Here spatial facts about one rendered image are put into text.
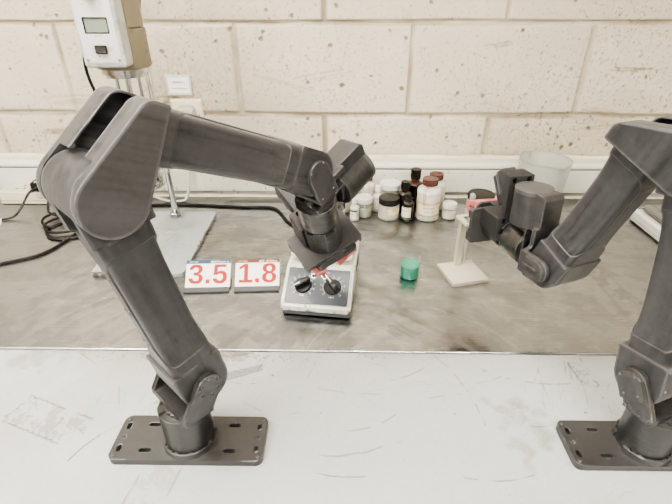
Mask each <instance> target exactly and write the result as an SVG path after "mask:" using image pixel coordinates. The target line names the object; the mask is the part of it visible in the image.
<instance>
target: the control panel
mask: <svg viewBox="0 0 672 504"><path fill-rule="evenodd" d="M312 274H315V273H314V272H313V271H312V270H311V273H308V272H306V270H305V269H304V268H299V267H290V270H289V275H288V281H287V286H286V292H285V297H284V302H290V303H303V304H316V305H328V306H341V307H346V306H347V301H348V292H349V283H350V274H351V271H341V270H327V272H326V274H325V275H326V278H327V276H328V277H330V278H331V279H336V280H338V281H339V282H340V284H341V290H340V292H339V293H338V294H336V295H329V294H327V293H326V292H325V290H324V284H325V282H326V278H325V279H323V278H322V275H319V276H317V275H316V277H315V278H312ZM306 276H309V277H310V281H311V288H310V290H309V291H307V292H305V293H300V292H298V291H296V289H295V288H294V285H293V284H294V282H295V281H296V280H297V279H298V278H300V277H306Z"/></svg>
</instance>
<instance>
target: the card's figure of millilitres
mask: <svg viewBox="0 0 672 504"><path fill-rule="evenodd" d="M250 283H278V262H261V263H237V274H236V284H250Z"/></svg>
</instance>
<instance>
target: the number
mask: <svg viewBox="0 0 672 504"><path fill-rule="evenodd" d="M228 283H229V263H211V264H188V270H187V282H186V285H203V284H228Z"/></svg>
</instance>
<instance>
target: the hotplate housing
mask: <svg viewBox="0 0 672 504"><path fill-rule="evenodd" d="M356 246H357V251H356V252H355V253H354V255H353V259H352V260H351V261H345V262H344V263H343V264H342V265H341V266H340V265H339V264H338V263H337V262H335V263H334V264H332V265H330V266H329V267H327V270H341V271H351V274H350V283H349V292H348V301H347V306H346V307H341V306H328V305H316V304H303V303H290V302H284V297H285V292H286V286H287V281H288V275H289V270H290V267H299V268H304V267H303V266H302V264H301V262H300V261H299V259H298V258H294V257H292V255H291V258H290V260H289V262H288V265H287V270H286V276H285V281H284V287H283V292H282V298H281V308H283V313H289V314H302V315H314V316H326V317H338V318H349V314H351V308H352V301H353V295H354V289H355V283H356V277H357V271H358V265H359V257H360V241H359V240H358V241H357V242H356Z"/></svg>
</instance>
